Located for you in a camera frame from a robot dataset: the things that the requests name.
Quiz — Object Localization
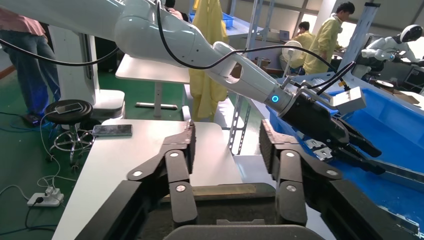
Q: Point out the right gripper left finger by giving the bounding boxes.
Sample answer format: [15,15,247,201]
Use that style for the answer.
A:
[75,119,199,240]

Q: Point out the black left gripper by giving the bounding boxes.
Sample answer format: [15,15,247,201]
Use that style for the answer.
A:
[279,93,387,176]

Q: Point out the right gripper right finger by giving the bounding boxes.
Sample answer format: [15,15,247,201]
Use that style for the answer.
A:
[259,119,415,240]

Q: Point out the long metal channel part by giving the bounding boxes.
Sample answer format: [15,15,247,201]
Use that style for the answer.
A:
[373,204,422,233]
[375,159,424,184]

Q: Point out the grey slotted metal part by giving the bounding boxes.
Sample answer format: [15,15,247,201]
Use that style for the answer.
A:
[303,137,324,151]
[312,147,334,163]

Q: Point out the black flat container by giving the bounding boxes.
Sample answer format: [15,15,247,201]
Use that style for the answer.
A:
[137,182,278,230]

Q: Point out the blue plastic bin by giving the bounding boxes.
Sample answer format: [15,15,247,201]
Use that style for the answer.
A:
[266,71,424,240]

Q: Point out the white perforated metal shelf rack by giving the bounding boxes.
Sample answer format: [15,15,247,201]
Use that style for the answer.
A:
[227,0,382,157]

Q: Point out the dark smartphone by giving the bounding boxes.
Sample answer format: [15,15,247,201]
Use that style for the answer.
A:
[92,124,133,138]

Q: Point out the white humanoid robot black head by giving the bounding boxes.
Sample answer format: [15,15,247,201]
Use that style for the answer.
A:
[360,23,424,69]

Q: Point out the white background desk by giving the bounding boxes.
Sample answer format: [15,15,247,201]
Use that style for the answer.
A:
[115,53,191,119]

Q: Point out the standing person in yellow coat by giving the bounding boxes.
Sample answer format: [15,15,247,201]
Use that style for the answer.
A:
[303,1,356,75]

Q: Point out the seated person in yellow coat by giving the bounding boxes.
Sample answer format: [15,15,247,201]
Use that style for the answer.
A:
[279,21,316,75]

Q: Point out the white round fan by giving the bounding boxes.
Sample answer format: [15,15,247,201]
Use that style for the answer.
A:
[281,40,304,79]

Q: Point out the black round stool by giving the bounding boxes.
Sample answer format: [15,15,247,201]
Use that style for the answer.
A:
[44,99,97,167]

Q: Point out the white power strip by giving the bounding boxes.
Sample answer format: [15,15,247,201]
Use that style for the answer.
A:
[26,187,65,208]

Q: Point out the white robot torso column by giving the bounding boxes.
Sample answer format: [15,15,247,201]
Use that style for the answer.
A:
[47,24,126,121]

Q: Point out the blue background crate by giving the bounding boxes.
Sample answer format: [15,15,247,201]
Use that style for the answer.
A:
[188,12,236,28]

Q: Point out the person in pink shirt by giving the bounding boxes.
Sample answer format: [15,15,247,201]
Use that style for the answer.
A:
[0,6,62,127]

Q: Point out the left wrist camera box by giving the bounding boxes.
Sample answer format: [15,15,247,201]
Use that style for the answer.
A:
[333,86,368,116]

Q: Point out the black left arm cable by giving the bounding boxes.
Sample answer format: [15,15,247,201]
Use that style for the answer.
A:
[155,0,357,92]

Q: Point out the smartphone with white cable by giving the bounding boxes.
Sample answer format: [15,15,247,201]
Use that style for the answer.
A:
[54,102,84,115]

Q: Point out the white charging cable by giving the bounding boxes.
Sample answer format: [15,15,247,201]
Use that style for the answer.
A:
[0,110,79,200]

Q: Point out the black hanging cable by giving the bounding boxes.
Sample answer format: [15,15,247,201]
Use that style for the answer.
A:
[0,38,120,67]

